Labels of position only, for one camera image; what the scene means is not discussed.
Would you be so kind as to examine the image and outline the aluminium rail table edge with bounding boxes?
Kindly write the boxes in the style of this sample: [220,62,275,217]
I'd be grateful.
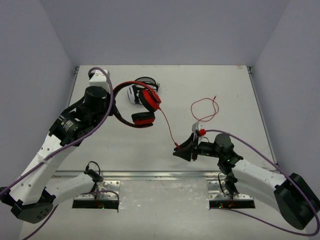
[54,170,226,180]

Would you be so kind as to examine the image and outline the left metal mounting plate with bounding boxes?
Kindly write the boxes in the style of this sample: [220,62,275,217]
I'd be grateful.
[73,179,121,201]

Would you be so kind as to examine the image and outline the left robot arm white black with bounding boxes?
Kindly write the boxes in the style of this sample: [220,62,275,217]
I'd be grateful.
[0,86,110,224]

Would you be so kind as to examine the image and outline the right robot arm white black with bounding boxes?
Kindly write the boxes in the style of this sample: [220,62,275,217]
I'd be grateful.
[172,129,320,231]

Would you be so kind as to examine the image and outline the purple cable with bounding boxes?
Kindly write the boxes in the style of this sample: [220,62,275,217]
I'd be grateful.
[204,128,318,236]
[0,67,115,240]

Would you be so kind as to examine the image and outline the metal mounting plate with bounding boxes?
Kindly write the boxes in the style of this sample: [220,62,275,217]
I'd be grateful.
[73,179,121,201]
[206,179,254,201]

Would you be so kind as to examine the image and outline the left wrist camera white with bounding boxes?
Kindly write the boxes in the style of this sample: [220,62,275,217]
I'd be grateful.
[88,69,109,90]

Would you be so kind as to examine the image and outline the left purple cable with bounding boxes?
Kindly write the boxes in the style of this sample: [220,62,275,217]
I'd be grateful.
[0,67,115,240]

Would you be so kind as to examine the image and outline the right black base cable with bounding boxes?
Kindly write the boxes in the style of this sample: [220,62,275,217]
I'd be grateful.
[216,172,238,201]

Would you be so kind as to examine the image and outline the red black headphones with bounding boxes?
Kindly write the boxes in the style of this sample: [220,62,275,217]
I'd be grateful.
[112,81,162,129]

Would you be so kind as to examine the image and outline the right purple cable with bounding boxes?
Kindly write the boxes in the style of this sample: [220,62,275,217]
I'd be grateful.
[204,128,318,236]

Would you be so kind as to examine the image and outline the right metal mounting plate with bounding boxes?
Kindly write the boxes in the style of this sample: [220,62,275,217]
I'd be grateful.
[206,179,254,201]

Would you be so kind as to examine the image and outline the left black base cable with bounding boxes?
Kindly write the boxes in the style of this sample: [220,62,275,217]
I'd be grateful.
[84,161,104,183]

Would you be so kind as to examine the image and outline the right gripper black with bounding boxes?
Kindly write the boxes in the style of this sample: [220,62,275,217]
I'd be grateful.
[173,134,223,162]

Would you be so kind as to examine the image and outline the black base cable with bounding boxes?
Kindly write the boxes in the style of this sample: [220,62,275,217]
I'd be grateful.
[216,172,238,201]
[84,161,104,183]

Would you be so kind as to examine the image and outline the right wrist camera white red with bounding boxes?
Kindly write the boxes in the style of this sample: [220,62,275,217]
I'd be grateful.
[191,122,206,137]

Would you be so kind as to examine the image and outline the white black headphones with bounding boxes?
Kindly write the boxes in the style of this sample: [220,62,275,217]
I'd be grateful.
[127,76,160,105]

